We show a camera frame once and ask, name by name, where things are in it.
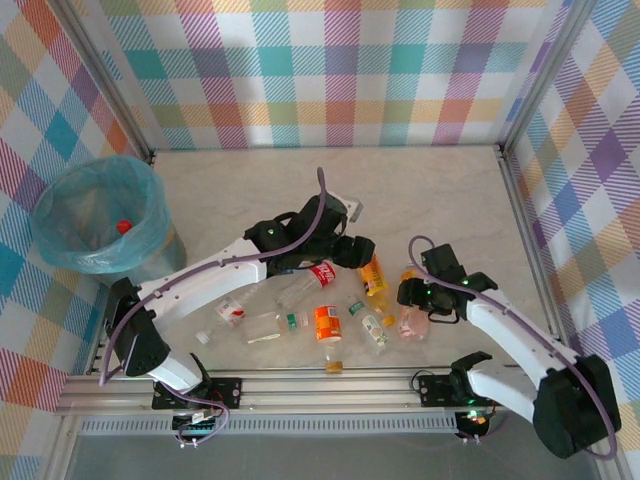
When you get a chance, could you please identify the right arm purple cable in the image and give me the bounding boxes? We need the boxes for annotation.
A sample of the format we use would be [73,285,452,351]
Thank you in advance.
[407,234,624,460]

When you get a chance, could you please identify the wide aluminium frame rail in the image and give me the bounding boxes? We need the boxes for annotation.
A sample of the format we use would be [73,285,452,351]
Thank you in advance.
[54,368,606,419]

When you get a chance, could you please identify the green cap small bottle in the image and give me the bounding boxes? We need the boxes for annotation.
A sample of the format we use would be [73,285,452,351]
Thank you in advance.
[346,296,391,357]

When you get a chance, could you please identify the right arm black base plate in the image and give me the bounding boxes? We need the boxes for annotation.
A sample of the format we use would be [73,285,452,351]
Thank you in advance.
[417,374,501,407]

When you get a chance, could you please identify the clear bottle green label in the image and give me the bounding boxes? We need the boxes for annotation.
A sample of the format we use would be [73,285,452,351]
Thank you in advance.
[243,309,311,346]

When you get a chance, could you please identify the pink drink plastic bottle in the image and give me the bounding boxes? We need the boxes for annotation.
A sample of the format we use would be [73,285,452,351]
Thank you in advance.
[397,302,432,345]

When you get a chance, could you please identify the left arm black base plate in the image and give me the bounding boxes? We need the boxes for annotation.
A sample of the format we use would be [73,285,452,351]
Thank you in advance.
[151,377,244,410]

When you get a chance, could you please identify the aluminium frame post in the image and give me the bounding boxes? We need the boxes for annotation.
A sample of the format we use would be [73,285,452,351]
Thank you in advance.
[589,409,631,480]
[52,0,159,166]
[497,0,594,156]
[44,414,84,480]

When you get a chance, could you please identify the metal mesh waste bin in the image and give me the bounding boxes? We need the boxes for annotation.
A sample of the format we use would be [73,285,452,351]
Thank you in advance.
[97,219,189,291]

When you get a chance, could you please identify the yellow juice plastic bottle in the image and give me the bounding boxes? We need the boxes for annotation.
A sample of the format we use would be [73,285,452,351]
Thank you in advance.
[356,252,396,327]

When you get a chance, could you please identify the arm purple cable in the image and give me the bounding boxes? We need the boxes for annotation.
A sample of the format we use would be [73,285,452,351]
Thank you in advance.
[99,167,331,449]
[407,234,624,460]

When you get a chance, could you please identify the slotted grey cable duct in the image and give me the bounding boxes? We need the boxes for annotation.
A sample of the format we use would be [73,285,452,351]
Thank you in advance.
[78,418,461,437]

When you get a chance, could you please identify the aluminium frame side rail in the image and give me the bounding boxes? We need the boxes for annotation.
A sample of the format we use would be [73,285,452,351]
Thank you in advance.
[84,299,114,376]
[492,143,574,369]

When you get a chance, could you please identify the orange label plastic bottle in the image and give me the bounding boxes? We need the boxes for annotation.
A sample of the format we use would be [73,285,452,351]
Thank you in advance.
[313,304,347,376]

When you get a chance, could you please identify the orange drink plastic bottle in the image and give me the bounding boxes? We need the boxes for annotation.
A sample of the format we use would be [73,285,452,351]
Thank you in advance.
[398,261,426,291]

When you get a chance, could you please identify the clear bottle red white label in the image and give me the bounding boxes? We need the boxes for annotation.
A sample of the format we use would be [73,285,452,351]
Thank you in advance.
[194,294,264,346]

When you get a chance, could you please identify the clear bottle red cola label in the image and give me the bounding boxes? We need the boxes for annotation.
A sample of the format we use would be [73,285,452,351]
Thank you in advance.
[273,260,340,309]

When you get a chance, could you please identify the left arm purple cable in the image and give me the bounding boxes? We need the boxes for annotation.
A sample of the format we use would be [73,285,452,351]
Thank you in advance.
[99,167,331,449]

